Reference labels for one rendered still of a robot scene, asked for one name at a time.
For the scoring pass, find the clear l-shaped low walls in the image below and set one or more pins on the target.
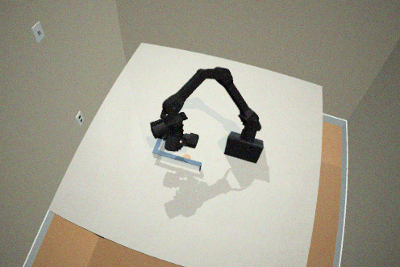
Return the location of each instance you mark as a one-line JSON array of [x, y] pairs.
[[173, 161]]

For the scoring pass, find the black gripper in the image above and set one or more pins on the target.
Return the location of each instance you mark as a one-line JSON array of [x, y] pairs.
[[187, 140]]

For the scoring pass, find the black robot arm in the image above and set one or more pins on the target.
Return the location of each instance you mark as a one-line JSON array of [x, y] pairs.
[[171, 120]]

